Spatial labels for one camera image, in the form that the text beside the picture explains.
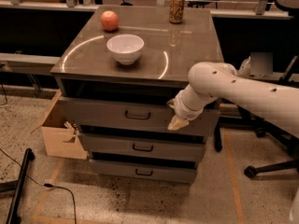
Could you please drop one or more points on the grey top drawer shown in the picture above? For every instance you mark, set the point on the grey top drawer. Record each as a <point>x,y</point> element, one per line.
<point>133,116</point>

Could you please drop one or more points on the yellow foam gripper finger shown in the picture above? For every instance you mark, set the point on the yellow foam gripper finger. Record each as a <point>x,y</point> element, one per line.
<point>176,123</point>

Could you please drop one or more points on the clear bottle left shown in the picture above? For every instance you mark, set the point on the clear bottle left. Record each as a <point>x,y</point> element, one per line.
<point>244,69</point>

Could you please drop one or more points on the red apple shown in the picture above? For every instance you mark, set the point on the red apple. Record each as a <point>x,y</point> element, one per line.
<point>109,20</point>

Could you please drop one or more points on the grey drawer cabinet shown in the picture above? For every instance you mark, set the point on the grey drawer cabinet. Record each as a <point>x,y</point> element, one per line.
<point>131,92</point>

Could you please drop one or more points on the white bowl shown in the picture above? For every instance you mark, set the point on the white bowl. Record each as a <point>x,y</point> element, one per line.
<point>125,49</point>

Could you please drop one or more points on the black metal stand leg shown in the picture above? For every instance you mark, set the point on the black metal stand leg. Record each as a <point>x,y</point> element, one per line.
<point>16,186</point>

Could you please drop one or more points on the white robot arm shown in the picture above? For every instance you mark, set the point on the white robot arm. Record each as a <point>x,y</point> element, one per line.
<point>208,82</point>

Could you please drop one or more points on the grey metal rail frame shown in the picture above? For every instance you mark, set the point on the grey metal rail frame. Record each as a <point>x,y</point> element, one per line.
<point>70,42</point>

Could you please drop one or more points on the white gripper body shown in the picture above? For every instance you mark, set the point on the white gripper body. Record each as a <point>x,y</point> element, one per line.
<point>180,107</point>

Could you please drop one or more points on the grey bottom drawer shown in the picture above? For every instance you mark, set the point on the grey bottom drawer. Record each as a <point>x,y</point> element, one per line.
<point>169,174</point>

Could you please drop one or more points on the grey middle drawer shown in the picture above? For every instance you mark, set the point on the grey middle drawer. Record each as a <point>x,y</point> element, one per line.
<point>142,147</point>

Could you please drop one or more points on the grey drawer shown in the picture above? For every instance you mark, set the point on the grey drawer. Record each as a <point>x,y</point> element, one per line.
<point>133,116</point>
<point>142,147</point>
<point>169,174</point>

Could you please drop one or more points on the cardboard box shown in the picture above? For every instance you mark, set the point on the cardboard box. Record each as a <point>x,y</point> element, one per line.
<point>60,137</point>

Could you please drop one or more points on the orange drink can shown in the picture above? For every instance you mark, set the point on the orange drink can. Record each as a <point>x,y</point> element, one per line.
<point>176,11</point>

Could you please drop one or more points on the black office chair base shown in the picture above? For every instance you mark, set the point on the black office chair base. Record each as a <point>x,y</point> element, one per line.
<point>292,145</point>

